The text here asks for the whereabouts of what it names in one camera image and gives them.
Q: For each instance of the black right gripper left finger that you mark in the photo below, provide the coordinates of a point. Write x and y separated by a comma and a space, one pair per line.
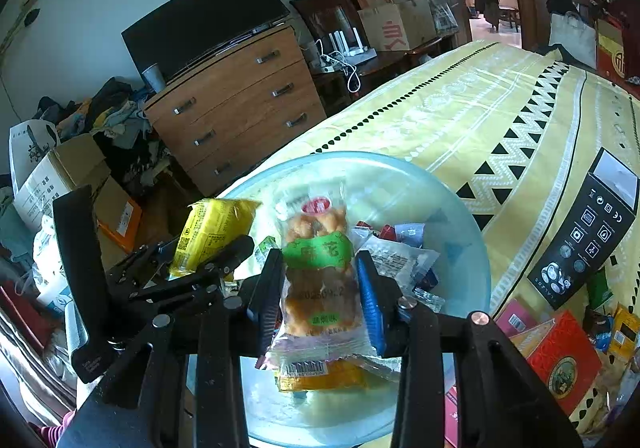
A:
182, 373

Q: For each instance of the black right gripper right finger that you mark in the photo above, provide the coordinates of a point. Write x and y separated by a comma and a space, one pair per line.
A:
501, 400

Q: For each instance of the yellow snack packet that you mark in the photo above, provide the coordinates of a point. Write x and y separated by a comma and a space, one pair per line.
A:
211, 226

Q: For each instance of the fried dough snack bag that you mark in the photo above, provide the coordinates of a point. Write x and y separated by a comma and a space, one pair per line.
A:
322, 317

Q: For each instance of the red tea box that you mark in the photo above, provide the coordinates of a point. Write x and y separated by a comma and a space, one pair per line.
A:
561, 354

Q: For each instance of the pink flat box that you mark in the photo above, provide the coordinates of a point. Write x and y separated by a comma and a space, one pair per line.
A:
515, 318

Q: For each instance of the orange snack packet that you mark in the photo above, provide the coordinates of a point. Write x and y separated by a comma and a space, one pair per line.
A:
302, 376

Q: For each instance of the clear glass bowl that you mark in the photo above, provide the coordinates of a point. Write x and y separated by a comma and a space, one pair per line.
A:
313, 391

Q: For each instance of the wooden drawer chest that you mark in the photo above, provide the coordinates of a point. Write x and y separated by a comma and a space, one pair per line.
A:
226, 115

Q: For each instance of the black shaver product box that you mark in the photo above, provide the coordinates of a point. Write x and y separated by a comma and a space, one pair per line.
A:
604, 209

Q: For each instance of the yellow patterned bed sheet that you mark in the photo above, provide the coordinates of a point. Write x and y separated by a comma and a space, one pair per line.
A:
511, 133

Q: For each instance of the black television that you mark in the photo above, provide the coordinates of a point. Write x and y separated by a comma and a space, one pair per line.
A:
181, 32

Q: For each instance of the white tote bag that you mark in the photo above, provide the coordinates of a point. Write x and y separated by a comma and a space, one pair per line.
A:
575, 40

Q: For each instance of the stacked cardboard boxes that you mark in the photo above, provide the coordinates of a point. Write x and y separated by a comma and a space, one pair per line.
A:
396, 25

